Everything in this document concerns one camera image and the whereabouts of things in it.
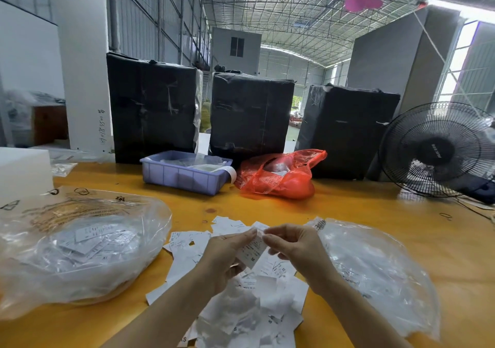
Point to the person's left hand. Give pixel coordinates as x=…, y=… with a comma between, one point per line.
x=224, y=257

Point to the person's right hand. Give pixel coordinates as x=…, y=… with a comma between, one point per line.
x=302, y=249

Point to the white paper label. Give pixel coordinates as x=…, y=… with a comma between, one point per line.
x=252, y=249

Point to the pile of white labels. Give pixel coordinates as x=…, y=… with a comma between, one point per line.
x=255, y=313

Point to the clear plastic bag black print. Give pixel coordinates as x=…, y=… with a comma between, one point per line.
x=387, y=274

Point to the large clear bag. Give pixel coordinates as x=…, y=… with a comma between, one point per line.
x=81, y=247

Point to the person's right forearm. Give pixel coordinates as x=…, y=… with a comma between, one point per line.
x=363, y=317

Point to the person's left forearm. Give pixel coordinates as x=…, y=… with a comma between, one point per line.
x=162, y=317

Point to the red plastic bag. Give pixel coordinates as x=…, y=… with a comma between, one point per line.
x=280, y=177

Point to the blue plastic bin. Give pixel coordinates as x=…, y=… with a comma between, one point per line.
x=174, y=173

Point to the large black wrapped bale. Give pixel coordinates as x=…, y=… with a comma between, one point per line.
x=251, y=115
x=348, y=131
x=153, y=108

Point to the black table fan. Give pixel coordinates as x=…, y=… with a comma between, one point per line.
x=437, y=150

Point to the grey cabin with window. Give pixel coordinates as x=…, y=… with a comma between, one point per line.
x=236, y=50

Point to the white foam box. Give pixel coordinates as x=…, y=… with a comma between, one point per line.
x=23, y=173

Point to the brown wooden cabinet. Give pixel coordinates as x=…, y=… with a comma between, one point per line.
x=50, y=125

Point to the white pillar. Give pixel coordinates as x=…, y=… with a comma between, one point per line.
x=81, y=57

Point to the pink hanging object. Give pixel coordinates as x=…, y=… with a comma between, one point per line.
x=362, y=1

